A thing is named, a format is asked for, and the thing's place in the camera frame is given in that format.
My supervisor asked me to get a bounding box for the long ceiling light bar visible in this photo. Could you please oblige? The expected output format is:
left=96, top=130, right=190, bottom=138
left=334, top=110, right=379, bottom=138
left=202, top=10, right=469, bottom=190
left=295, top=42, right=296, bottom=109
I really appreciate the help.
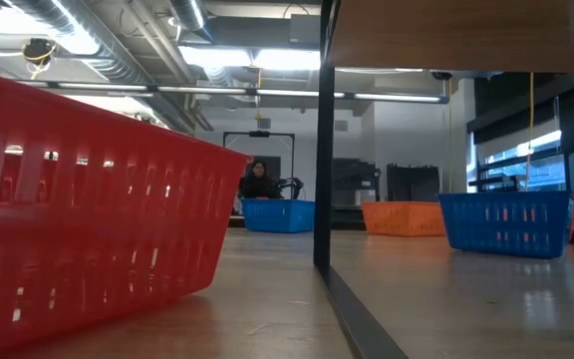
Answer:
left=15, top=79, right=451, bottom=105

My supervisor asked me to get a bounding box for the black background camera gantry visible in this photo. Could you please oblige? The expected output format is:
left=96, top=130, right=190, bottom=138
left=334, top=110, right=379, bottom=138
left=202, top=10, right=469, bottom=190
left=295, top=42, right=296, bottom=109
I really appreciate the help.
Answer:
left=222, top=130, right=297, bottom=200

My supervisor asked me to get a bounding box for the black aluminium table frame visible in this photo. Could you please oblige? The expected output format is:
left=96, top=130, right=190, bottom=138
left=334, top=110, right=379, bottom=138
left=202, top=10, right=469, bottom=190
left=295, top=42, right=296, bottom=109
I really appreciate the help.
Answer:
left=226, top=214, right=368, bottom=231

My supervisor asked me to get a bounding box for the round black ceiling device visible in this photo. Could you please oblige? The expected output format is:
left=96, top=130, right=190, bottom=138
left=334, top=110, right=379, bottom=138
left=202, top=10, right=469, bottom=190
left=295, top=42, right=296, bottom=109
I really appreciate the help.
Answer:
left=21, top=37, right=58, bottom=67

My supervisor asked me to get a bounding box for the blue plastic basket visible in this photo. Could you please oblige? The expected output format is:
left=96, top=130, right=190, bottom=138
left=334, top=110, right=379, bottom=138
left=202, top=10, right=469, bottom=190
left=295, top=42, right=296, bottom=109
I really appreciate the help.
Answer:
left=437, top=190, right=574, bottom=260
left=240, top=197, right=317, bottom=234

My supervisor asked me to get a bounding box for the bright ceiling light panel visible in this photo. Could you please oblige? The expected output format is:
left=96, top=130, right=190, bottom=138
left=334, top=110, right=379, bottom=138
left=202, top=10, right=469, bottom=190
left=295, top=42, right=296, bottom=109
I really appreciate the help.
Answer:
left=176, top=45, right=324, bottom=72

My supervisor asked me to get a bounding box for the small silver ventilation duct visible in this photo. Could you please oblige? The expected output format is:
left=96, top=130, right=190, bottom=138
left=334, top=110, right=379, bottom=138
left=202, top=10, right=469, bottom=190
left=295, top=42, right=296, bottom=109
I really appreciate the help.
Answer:
left=166, top=0, right=209, bottom=32

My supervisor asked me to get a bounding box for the window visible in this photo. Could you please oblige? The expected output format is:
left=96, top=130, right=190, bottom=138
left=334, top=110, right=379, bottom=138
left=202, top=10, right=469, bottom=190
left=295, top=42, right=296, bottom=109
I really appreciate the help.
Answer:
left=475, top=128, right=574, bottom=220

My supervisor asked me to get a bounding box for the black equipment rack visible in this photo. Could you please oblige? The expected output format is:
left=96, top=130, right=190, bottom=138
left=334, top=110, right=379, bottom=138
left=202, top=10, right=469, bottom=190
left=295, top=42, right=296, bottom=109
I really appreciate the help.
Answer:
left=335, top=157, right=383, bottom=230

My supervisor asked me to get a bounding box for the black slatted crate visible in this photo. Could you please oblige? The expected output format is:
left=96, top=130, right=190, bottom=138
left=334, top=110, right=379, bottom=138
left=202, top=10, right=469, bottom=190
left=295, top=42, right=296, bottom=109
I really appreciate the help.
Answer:
left=386, top=163, right=441, bottom=203

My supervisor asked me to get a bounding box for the large silver ventilation duct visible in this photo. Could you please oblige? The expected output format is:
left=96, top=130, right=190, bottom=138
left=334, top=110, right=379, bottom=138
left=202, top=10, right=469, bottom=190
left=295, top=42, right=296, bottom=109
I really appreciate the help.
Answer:
left=7, top=0, right=156, bottom=86

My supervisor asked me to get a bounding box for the grey rectangular ceiling duct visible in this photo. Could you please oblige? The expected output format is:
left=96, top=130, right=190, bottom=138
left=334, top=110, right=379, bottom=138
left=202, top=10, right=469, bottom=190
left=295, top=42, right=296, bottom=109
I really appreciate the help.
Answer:
left=201, top=13, right=323, bottom=50

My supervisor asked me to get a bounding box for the thin yellow hanging cable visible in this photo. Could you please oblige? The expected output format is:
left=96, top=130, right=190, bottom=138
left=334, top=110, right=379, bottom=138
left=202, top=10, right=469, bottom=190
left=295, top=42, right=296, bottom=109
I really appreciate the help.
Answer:
left=446, top=79, right=453, bottom=193

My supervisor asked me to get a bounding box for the person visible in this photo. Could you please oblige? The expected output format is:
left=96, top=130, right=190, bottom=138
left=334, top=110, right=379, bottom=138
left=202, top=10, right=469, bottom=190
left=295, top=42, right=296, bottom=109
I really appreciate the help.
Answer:
left=236, top=159, right=282, bottom=200

